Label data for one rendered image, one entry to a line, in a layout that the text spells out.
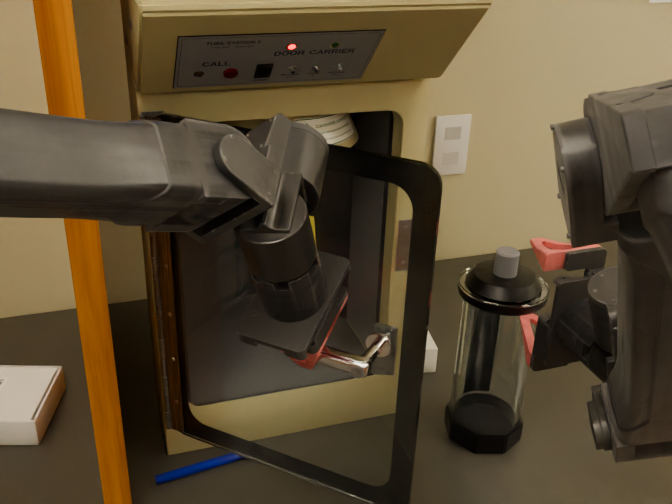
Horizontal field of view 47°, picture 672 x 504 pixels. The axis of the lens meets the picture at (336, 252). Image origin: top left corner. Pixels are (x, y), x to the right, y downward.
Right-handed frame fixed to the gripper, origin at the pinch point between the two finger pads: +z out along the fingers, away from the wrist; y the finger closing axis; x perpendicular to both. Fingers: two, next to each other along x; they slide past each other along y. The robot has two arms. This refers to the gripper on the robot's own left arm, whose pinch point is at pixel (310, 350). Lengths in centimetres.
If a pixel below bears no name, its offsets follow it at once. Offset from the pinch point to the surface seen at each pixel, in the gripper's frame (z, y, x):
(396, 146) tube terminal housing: 1.3, -29.6, -2.5
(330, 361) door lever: -0.5, 0.7, 2.5
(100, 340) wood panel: -0.4, 6.0, -20.4
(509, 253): 10.7, -25.2, 12.6
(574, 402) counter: 40, -25, 23
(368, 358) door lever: -0.5, -0.7, 5.7
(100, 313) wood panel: -3.1, 4.5, -20.3
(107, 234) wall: 29, -24, -54
